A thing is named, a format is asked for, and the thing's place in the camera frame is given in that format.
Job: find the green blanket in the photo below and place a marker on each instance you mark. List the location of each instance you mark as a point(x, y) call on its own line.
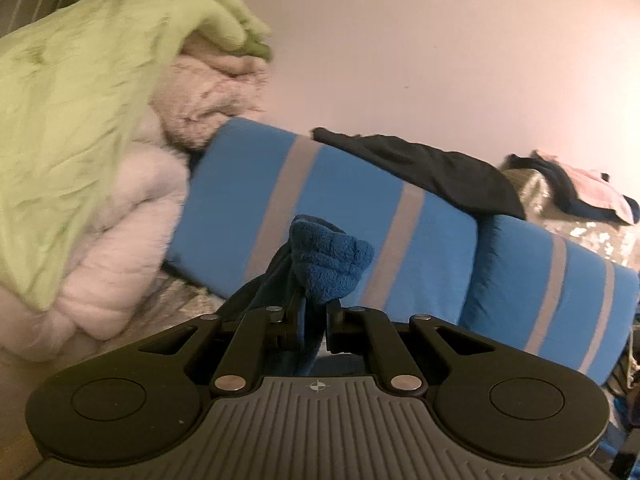
point(65, 110)

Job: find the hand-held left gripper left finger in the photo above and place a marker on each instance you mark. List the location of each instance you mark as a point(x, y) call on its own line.
point(298, 325)

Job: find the pink towel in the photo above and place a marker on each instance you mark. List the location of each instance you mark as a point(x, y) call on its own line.
point(600, 187)

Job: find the blue fleece jacket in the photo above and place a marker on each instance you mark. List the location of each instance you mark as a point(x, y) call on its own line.
point(325, 260)

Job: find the silver patterned blanket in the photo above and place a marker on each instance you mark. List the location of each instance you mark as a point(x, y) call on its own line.
point(600, 240)

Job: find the black garment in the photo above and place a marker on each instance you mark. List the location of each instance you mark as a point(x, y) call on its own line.
point(440, 170)

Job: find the blue grey-striped pillow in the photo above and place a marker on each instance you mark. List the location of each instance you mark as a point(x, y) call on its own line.
point(240, 170)
point(520, 280)

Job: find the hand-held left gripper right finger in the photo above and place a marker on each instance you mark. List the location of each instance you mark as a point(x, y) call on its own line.
point(334, 330)

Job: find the pink and navy clothes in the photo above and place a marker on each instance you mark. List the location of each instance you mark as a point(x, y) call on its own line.
point(565, 190)

